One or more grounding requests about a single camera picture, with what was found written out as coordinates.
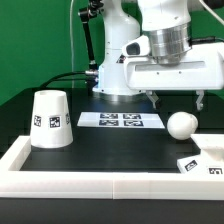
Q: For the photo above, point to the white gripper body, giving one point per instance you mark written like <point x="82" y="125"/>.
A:
<point x="200" y="68"/>

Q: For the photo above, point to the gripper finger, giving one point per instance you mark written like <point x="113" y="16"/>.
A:
<point x="153" y="98"/>
<point x="199" y="101"/>

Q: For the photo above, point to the white lamp bulb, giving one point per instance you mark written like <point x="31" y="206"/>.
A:
<point x="181" y="125"/>

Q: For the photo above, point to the white lamp base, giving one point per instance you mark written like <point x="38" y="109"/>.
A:
<point x="210" y="160"/>

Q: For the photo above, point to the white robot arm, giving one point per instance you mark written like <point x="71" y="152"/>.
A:
<point x="158" y="53"/>

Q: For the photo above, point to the white lamp shade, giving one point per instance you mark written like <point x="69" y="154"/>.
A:
<point x="50" y="124"/>

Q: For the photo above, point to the white marker plate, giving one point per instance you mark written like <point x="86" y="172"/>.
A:
<point x="120" y="120"/>

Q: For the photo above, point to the white U-shaped fence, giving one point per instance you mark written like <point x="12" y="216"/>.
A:
<point x="16" y="183"/>

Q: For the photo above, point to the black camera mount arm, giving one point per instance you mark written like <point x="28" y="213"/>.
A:
<point x="85" y="15"/>

